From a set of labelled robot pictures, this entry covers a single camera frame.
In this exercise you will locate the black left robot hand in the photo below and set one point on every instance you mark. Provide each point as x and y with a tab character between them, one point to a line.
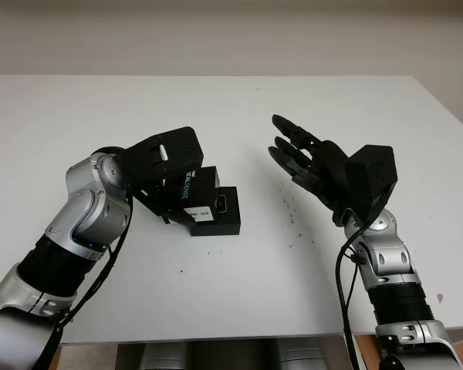
154	196

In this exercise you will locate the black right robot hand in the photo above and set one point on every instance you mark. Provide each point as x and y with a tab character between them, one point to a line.
328	169

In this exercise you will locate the black RealSense box lid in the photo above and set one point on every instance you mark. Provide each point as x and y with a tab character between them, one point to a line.
197	189

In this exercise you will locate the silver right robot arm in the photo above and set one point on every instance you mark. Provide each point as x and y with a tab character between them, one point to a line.
389	258

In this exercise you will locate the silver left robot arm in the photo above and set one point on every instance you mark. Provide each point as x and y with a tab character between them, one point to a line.
88	219

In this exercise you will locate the black box base with insert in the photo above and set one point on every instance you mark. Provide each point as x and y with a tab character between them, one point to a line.
216	229

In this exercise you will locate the grey left robot thigh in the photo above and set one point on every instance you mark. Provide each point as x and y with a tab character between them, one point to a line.
164	358

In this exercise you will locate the grey robot thigh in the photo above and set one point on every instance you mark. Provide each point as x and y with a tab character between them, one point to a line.
305	358
164	358

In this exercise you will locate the dark robot waist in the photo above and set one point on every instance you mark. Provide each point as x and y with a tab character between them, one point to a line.
231	358

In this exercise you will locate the grey right robot thigh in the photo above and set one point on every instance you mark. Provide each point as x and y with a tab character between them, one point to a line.
305	358

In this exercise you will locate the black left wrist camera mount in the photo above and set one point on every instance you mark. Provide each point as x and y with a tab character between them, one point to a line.
166	154

